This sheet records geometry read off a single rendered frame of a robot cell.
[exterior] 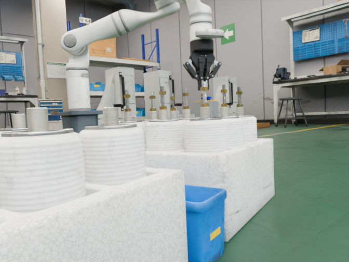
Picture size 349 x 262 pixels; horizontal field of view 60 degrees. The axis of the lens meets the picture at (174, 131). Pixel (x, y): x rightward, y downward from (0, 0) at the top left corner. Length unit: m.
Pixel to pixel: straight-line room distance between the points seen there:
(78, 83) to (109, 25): 0.27
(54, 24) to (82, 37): 6.29
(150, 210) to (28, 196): 0.15
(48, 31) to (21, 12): 2.47
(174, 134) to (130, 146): 0.33
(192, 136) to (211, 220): 0.21
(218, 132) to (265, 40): 5.93
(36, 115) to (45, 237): 0.14
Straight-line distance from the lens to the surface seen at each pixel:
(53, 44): 7.48
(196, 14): 1.00
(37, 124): 0.37
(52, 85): 7.30
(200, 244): 0.54
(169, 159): 0.69
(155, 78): 3.63
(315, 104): 5.98
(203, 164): 0.64
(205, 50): 0.97
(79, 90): 1.33
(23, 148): 0.34
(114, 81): 3.35
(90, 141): 0.42
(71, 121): 1.30
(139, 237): 0.40
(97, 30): 1.32
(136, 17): 1.31
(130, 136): 0.42
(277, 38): 6.44
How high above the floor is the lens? 0.27
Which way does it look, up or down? 3 degrees down
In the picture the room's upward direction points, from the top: 3 degrees counter-clockwise
